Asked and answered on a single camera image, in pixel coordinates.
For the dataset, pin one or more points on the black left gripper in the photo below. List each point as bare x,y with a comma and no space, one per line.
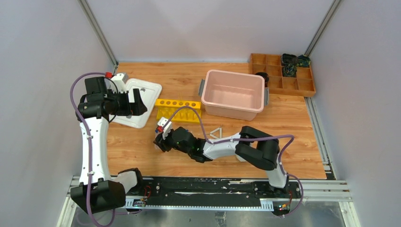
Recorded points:
129,103

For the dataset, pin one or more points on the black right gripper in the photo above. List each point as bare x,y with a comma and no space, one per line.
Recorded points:
162,144

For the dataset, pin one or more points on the yellow test tube rack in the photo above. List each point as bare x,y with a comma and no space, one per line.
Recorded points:
181,110

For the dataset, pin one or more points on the white clay triangle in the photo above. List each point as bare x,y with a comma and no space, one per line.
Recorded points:
216,133

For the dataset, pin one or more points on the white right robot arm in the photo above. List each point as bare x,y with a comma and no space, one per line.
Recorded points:
252,145

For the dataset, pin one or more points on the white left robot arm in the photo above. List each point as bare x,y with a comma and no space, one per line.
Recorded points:
97,191

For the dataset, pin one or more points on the white plastic box lid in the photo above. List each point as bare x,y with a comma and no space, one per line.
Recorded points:
149,93

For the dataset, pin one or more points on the pink plastic storage bin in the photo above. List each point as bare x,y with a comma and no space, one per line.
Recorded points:
233,95

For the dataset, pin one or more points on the grey right bin clip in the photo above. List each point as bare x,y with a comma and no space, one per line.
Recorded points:
266,96

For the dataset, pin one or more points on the black round object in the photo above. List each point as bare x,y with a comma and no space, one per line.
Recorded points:
265,76

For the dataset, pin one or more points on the wooden compartment organizer tray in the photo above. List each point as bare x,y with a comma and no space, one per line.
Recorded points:
302,84

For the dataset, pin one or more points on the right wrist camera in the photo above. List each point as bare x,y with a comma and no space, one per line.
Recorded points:
165,126

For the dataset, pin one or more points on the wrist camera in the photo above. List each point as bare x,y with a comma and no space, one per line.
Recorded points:
165,126
116,82

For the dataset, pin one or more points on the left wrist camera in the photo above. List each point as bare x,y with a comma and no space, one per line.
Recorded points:
116,82

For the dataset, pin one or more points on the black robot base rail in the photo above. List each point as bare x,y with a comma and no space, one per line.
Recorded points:
219,194

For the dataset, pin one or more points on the grey bin handle clip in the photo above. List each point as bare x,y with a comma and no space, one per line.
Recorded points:
201,87

